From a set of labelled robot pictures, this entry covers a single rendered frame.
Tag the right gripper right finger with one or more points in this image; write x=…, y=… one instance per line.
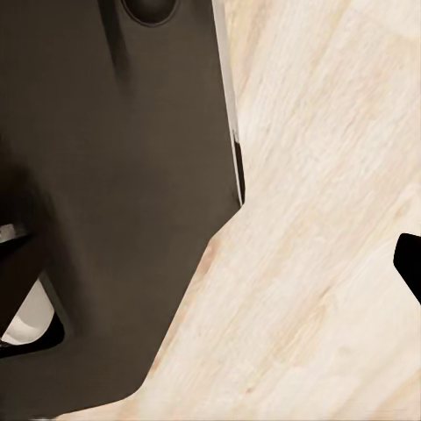
x=407, y=261

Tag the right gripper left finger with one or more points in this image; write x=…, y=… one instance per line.
x=21, y=262

